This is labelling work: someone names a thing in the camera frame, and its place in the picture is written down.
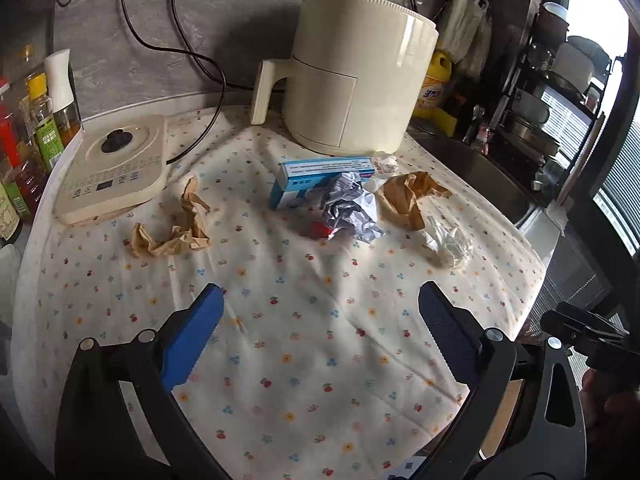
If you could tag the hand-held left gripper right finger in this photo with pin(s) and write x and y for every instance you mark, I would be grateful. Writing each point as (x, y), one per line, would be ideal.
(450, 332)

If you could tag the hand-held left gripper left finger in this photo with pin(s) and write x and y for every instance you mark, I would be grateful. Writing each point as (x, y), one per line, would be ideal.
(192, 330)

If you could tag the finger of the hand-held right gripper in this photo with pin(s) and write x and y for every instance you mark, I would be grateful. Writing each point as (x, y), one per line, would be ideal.
(580, 327)

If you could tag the clear plastic wrap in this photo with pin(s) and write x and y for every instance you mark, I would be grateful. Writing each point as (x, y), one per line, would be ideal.
(450, 245)

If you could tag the brown paper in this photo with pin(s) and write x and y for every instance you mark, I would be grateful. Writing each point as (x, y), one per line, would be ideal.
(187, 230)
(405, 200)

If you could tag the printed paper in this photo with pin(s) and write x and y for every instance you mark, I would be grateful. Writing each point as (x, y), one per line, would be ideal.
(352, 210)

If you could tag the red snack wrapper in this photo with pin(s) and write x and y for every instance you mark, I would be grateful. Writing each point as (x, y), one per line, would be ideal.
(317, 230)

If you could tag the white tissue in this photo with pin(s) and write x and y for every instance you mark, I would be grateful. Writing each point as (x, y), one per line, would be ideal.
(384, 165)

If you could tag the blue medicine box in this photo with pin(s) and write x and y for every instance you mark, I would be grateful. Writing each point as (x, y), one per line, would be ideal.
(300, 180)

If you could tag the person's right hand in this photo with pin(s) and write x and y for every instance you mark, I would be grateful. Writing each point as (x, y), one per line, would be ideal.
(615, 405)

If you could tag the grey window blind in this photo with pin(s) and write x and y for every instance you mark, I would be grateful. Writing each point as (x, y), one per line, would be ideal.
(620, 195)
(565, 275)

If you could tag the floral tablecloth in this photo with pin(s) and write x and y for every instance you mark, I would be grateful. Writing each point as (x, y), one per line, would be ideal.
(280, 360)

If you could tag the white dishcloth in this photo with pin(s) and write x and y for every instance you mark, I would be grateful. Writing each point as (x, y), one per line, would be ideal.
(557, 217)

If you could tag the steel sink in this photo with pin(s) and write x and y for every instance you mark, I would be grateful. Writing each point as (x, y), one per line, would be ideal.
(475, 175)

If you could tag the cream induction cooker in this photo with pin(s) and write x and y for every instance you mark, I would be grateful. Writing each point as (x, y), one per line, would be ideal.
(125, 185)

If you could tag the small pink bottle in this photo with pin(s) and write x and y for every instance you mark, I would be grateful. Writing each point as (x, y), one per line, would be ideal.
(483, 137)

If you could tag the steel pot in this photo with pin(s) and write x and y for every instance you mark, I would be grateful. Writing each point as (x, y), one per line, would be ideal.
(532, 135)

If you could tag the yellow sponge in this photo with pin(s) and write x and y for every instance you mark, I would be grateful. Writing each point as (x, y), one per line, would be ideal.
(445, 122)

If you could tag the white enamel mug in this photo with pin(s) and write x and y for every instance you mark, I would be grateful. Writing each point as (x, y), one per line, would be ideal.
(532, 105)

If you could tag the yellow detergent bottle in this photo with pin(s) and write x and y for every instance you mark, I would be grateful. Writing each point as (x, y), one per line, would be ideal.
(431, 90)

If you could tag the row of condiment bottles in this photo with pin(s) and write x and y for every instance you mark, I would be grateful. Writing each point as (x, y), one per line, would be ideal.
(45, 130)

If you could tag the white pot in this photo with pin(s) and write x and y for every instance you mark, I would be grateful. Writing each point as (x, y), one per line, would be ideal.
(580, 62)

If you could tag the black dish rack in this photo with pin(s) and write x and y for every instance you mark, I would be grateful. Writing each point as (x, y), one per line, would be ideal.
(522, 67)

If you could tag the cream air fryer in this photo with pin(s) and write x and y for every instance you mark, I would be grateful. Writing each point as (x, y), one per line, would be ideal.
(350, 85)

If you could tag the hanging plastic bag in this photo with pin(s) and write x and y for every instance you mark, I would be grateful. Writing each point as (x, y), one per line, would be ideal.
(460, 25)
(482, 40)

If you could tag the pale bowl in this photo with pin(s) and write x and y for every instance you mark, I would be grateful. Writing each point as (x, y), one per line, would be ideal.
(556, 11)

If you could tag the black window frame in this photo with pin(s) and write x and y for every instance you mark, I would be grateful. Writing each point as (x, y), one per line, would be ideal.
(585, 170)

